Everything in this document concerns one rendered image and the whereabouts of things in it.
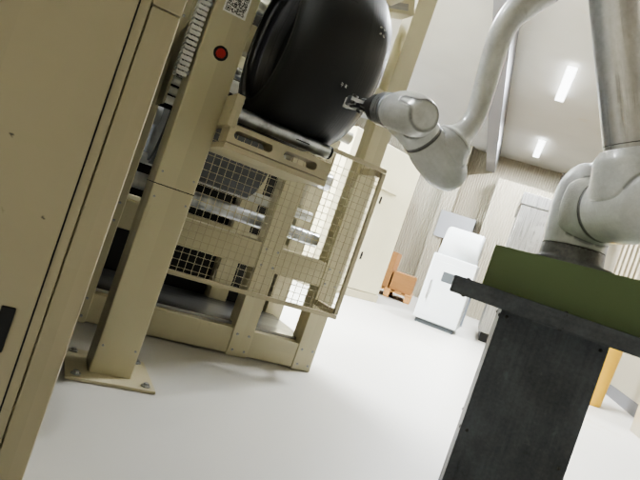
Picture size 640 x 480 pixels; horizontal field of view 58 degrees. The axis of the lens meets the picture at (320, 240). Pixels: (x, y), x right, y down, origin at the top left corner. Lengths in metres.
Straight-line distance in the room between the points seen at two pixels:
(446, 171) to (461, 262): 5.89
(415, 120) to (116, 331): 1.11
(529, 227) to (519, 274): 6.56
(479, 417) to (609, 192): 0.60
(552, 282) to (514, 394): 0.29
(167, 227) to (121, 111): 0.87
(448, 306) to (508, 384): 5.86
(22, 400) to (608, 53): 1.33
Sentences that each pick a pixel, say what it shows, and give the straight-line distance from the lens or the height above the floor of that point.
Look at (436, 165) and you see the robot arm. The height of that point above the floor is 0.89.
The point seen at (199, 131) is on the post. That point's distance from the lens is 1.86.
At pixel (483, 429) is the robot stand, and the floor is 0.32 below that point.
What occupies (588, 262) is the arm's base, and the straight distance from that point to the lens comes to 1.55.
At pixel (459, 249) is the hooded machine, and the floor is 1.03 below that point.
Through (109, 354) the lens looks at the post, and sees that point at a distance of 1.92.
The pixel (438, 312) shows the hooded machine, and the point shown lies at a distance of 7.34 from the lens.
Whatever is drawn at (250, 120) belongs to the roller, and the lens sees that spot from 1.82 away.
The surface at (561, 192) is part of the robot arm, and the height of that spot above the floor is 0.93.
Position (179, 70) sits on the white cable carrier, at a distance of 1.87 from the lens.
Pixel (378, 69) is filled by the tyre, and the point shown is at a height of 1.17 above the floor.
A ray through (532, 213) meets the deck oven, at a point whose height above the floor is 1.78.
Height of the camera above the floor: 0.64
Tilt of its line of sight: 1 degrees down
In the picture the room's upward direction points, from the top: 19 degrees clockwise
